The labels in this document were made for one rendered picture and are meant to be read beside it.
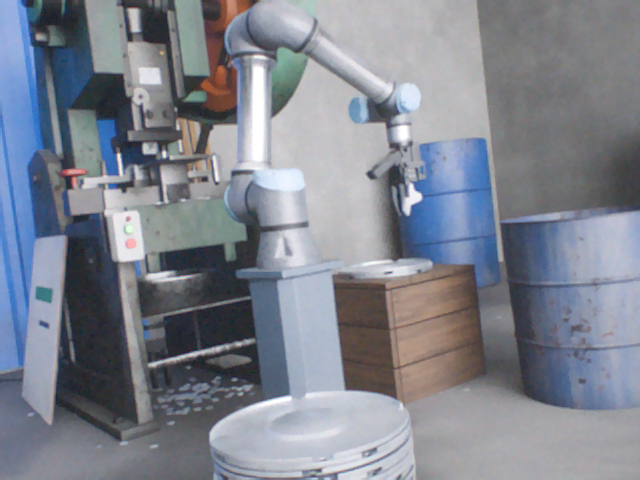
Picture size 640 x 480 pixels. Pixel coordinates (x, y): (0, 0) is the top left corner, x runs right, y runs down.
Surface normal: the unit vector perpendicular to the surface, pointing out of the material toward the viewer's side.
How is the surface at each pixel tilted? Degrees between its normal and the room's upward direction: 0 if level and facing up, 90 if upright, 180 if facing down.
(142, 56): 90
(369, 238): 90
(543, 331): 92
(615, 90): 90
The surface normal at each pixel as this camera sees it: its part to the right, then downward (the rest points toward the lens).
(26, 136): 0.59, -0.03
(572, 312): -0.54, 0.14
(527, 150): -0.80, 0.12
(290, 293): -0.07, 0.06
